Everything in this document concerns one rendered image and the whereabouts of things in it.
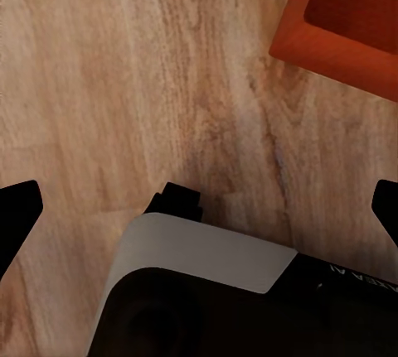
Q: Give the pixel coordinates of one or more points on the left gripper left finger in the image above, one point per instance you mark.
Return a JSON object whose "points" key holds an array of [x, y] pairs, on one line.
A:
{"points": [[20, 207]]}

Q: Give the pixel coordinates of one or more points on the storage box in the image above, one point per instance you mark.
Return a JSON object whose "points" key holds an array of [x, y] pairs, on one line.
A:
{"points": [[351, 41]]}

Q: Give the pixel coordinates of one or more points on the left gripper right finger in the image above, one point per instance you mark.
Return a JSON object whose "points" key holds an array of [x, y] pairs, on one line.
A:
{"points": [[385, 206]]}

